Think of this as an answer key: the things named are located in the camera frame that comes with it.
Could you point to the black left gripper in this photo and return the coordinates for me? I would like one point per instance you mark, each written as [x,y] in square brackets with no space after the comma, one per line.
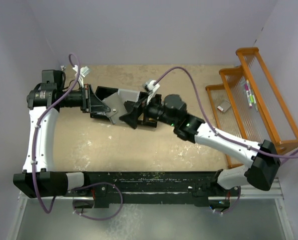
[90,102]

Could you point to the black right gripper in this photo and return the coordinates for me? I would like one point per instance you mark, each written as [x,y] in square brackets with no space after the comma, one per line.
[131,117]

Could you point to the grey card holder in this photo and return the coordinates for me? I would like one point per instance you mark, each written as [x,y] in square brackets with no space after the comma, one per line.
[117,109]

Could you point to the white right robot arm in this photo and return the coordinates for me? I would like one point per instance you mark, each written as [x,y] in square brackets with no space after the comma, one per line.
[259,162]

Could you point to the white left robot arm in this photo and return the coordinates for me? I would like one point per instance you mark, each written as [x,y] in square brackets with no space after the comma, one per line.
[38,177]

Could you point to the black bin with gold cards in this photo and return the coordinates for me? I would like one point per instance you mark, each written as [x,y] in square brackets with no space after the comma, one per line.
[143,119]

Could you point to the pink marker pen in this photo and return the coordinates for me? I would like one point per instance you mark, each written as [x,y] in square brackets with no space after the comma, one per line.
[248,90]

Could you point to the green marker pen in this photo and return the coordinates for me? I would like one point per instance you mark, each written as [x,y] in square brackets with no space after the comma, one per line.
[252,102]

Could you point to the orange wooden rack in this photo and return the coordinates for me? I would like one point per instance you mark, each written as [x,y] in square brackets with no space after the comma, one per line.
[272,121]

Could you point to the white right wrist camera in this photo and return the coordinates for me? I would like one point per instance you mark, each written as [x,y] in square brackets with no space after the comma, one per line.
[151,87]

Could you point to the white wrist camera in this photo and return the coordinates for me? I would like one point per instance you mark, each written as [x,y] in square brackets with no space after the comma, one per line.
[84,71]
[151,87]

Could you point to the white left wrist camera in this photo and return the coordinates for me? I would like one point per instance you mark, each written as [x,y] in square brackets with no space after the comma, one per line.
[84,71]

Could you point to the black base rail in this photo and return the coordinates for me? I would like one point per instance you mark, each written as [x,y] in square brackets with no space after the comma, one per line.
[196,188]

